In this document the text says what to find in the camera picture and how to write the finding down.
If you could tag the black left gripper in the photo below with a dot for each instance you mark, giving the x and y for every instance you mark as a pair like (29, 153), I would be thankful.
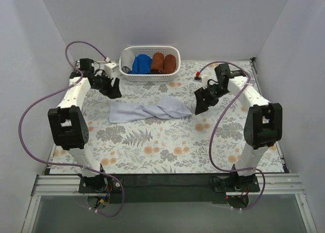
(108, 85)

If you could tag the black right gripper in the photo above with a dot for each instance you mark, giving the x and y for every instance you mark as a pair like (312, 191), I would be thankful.
(206, 96)

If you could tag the light blue towel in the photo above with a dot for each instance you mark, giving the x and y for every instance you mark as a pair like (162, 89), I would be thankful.
(168, 108)

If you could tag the grey panda towel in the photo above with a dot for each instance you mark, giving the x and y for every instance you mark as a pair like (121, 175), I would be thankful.
(127, 59)

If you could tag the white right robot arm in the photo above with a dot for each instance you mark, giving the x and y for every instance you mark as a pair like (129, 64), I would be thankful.
(262, 129)

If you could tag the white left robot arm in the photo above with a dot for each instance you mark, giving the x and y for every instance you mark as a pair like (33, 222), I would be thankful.
(68, 126)

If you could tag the blue rolled towel left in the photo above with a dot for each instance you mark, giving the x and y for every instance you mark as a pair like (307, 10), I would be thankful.
(133, 70)

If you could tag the blue rolled towel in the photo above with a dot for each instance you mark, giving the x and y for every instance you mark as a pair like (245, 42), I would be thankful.
(133, 70)
(143, 62)

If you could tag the floral patterned table mat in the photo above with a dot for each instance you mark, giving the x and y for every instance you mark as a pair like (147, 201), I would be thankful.
(168, 146)

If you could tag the blue rolled towel right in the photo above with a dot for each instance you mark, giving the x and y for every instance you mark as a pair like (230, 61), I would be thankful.
(143, 62)

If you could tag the brown rolled towel left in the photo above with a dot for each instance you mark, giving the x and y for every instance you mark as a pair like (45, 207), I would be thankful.
(157, 64)

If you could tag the brown rolled towel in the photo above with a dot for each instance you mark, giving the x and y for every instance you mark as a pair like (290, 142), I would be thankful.
(157, 64)
(169, 64)

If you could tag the brown rolled towel right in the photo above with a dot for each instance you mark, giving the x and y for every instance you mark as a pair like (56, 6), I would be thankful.
(169, 64)

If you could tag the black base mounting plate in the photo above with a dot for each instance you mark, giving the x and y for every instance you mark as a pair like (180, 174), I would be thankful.
(171, 188)

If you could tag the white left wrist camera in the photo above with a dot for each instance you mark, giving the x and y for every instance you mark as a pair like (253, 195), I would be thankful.
(109, 67)

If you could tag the aluminium frame rail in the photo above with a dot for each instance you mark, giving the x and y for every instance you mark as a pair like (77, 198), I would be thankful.
(60, 185)

